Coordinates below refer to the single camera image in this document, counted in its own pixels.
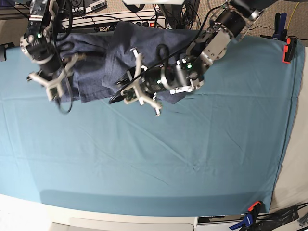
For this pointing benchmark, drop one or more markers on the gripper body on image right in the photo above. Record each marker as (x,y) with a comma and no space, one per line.
(148,85)

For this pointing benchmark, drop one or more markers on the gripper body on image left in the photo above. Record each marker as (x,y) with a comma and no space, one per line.
(53,72)

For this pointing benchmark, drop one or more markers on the blue-grey heathered T-shirt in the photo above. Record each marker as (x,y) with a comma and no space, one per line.
(109,56)

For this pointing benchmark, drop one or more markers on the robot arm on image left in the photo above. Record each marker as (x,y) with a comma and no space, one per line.
(39,44)

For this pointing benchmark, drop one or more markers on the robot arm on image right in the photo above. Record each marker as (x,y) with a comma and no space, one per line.
(183,70)

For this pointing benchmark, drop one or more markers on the black clamp left edge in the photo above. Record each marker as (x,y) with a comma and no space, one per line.
(3,50)

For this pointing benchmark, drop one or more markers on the white power strip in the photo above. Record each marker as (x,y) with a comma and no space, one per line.
(99,22)

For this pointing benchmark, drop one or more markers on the teal table cloth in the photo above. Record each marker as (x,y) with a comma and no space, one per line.
(215,152)

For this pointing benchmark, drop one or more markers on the white drawer unit front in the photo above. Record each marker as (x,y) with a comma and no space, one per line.
(177,224)

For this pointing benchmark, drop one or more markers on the blue black clamp top right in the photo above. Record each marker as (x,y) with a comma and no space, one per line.
(279,27)

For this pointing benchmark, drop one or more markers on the orange black clamp top right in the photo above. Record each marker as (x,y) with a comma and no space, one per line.
(289,50)

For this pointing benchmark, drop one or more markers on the orange blue clamp bottom right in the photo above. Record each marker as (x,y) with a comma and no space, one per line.
(249,219)

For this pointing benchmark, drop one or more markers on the black bag bottom right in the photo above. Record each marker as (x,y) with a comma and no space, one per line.
(279,218)

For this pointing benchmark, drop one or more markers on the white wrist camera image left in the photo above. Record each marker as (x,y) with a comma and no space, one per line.
(54,92)

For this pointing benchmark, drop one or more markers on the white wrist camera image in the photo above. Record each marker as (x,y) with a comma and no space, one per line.
(54,92)
(130,95)

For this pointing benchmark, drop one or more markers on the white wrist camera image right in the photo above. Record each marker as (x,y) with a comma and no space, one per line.
(130,95)

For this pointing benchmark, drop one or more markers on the black camera cable image right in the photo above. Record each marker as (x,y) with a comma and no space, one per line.
(117,97)

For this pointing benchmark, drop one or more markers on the white overhead mount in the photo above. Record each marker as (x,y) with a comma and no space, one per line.
(167,2)

